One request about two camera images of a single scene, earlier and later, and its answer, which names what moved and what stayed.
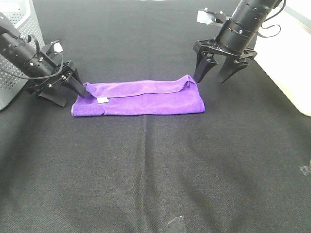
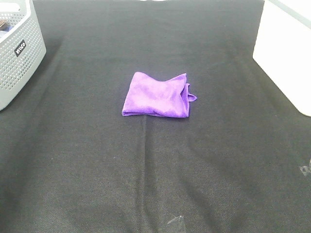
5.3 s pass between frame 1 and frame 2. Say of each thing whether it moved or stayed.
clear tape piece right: stayed
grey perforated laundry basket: stayed
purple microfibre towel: moved
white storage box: stayed
